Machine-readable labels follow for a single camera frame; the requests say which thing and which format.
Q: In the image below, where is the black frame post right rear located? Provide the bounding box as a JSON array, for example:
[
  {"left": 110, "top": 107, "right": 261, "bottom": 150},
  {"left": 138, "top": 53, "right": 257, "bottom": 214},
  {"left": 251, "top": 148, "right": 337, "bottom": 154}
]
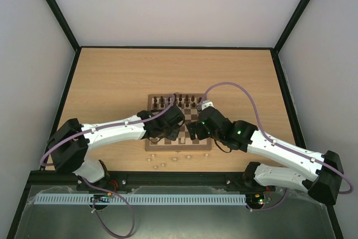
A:
[{"left": 274, "top": 0, "right": 311, "bottom": 54}]

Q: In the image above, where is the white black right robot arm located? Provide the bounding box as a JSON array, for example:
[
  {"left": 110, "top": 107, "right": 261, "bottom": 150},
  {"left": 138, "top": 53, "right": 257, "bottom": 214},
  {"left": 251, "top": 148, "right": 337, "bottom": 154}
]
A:
[{"left": 186, "top": 106, "right": 343, "bottom": 205}]

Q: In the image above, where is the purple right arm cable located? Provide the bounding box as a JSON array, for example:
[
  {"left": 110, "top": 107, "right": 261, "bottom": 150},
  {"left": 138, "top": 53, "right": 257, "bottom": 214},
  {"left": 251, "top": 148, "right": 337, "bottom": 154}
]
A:
[{"left": 204, "top": 82, "right": 354, "bottom": 212}]

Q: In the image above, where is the black frame post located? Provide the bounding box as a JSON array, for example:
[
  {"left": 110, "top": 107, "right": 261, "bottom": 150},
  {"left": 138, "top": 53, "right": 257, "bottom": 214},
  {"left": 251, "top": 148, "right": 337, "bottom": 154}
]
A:
[
  {"left": 274, "top": 0, "right": 311, "bottom": 54},
  {"left": 45, "top": 0, "right": 81, "bottom": 52}
]

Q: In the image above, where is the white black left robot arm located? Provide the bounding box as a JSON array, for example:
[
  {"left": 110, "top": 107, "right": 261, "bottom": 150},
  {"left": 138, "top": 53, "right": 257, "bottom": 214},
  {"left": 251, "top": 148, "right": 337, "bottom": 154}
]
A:
[{"left": 48, "top": 105, "right": 185, "bottom": 183}]

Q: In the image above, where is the black frame post left rear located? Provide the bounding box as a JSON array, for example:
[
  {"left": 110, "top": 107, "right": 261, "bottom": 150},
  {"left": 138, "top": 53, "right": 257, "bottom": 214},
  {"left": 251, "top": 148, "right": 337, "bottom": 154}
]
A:
[{"left": 45, "top": 0, "right": 81, "bottom": 52}]

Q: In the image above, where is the wooden chess board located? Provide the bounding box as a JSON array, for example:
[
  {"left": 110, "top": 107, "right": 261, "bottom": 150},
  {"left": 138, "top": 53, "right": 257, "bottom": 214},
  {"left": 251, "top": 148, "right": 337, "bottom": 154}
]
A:
[{"left": 144, "top": 93, "right": 213, "bottom": 152}]

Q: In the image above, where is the light blue cable duct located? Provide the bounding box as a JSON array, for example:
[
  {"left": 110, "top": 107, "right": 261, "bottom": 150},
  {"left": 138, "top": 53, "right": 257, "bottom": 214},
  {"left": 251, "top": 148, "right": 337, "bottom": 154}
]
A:
[{"left": 34, "top": 194, "right": 247, "bottom": 205}]

